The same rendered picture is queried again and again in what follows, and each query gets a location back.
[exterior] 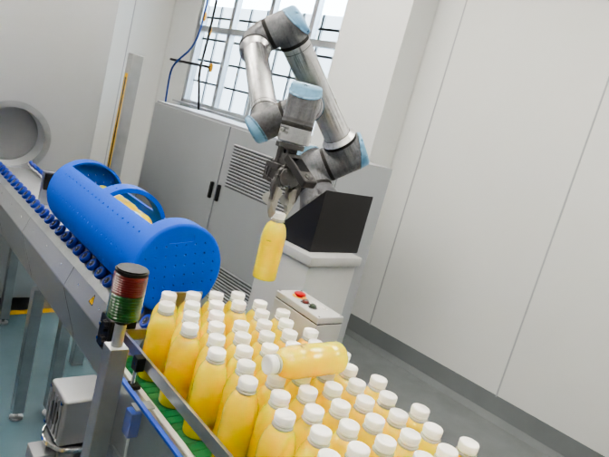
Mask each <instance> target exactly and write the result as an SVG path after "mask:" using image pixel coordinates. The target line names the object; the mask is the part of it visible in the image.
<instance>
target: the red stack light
mask: <svg viewBox="0 0 609 457"><path fill-rule="evenodd" d="M148 280H149V276H147V277H144V278H132V277H125V276H123V275H120V274H119V273H117V271H116V270H114V273H113V278H112V282H111V292H112V293H113V294H115V295H117V296H119V297H126V298H141V297H144V296H145V293H146V288H147V285H148Z"/></svg>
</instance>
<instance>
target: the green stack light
mask: <svg viewBox="0 0 609 457"><path fill-rule="evenodd" d="M144 297H145V296H144ZM144 297H141V298H126V297H119V296H117V295H115V294H113V293H112V292H111V291H110V294H109V299H108V304H107V308H106V313H105V315H106V316H107V317H108V318H109V319H110V320H112V321H115V322H119V323H125V324H129V323H135V322H137V321H139V320H140V314H141V310H142V305H143V301H144Z"/></svg>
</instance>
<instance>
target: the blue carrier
mask: <svg viewBox="0 0 609 457"><path fill-rule="evenodd" d="M88 174H89V175H88ZM103 174H104V175H103ZM100 185H104V186H107V187H106V188H104V189H103V188H101V187H100ZM130 193H137V194H140V195H143V196H144V197H146V199H147V200H148V201H149V202H150V205H151V206H152V208H150V207H149V206H148V205H146V204H145V203H143V202H142V201H140V200H139V199H137V198H135V197H134V196H132V195H131V194H130ZM120 194H121V195H122V196H123V197H124V198H126V199H127V200H129V201H130V202H131V203H133V204H134V205H135V206H136V207H137V208H138V209H139V210H141V211H142V212H143V213H145V214H146V215H148V216H149V217H150V219H151V221H152V224H150V223H149V222H148V221H147V220H146V219H144V218H142V217H141V216H140V215H138V214H137V213H136V212H134V211H133V210H131V209H130V208H128V207H127V206H126V205H124V204H123V203H122V202H120V201H119V200H117V199H116V198H114V196H117V195H120ZM47 202H48V205H49V208H50V210H51V212H52V213H53V214H54V216H55V217H56V218H58V219H59V220H60V221H61V222H62V223H63V224H64V226H65V227H66V228H68V229H69V230H70V231H71V233H72V234H73V235H74V236H75V237H76V238H77V239H78V240H79V241H80V242H81V243H82V244H83V245H84V246H85V247H86V248H87V249H88V250H89V251H90V252H91V253H92V254H93V255H94V256H95V257H96V258H97V259H98V260H99V261H100V262H101V263H102V264H103V265H104V266H105V267H106V268H107V269H108V270H109V271H110V272H111V273H112V274H113V273H114V270H115V266H116V265H118V264H120V263H134V264H138V265H142V266H144V267H146V268H147V269H148V271H149V272H150V274H149V280H148V285H147V288H146V293H145V297H144V301H143V305H144V306H145V307H146V308H148V309H149V310H151V311H152V310H153V308H154V306H156V305H157V304H158V303H159V301H160V299H161V293H162V292H163V291H172V292H188V291H197V292H198V291H201V292H203V295H202V298H201V300H202V299H203V298H204V297H205V296H206V295H207V294H208V292H209V291H210V289H211V288H212V287H213V286H214V284H215V282H216V280H217V277H218V272H219V269H220V251H219V247H218V244H217V242H216V240H215V239H214V237H213V236H212V235H211V234H210V233H209V232H208V231H207V230H206V229H204V228H202V227H201V226H200V225H198V224H197V223H195V222H193V221H191V220H189V219H183V218H169V219H166V218H165V214H164V211H163V208H162V207H161V205H160V203H159V202H158V201H157V200H156V199H155V198H154V197H153V196H152V195H150V194H149V193H148V192H147V191H145V190H143V189H141V188H139V187H137V186H134V185H130V184H121V180H120V179H119V177H118V176H117V174H116V173H115V172H114V171H113V170H111V169H110V168H108V167H107V166H105V165H104V164H102V163H100V162H98V161H96V160H74V161H71V162H69V163H67V164H65V165H63V166H62V167H61V168H60V169H59V170H58V171H56V172H55V173H54V175H53V176H52V178H51V180H50V182H49V185H48V188H47Z"/></svg>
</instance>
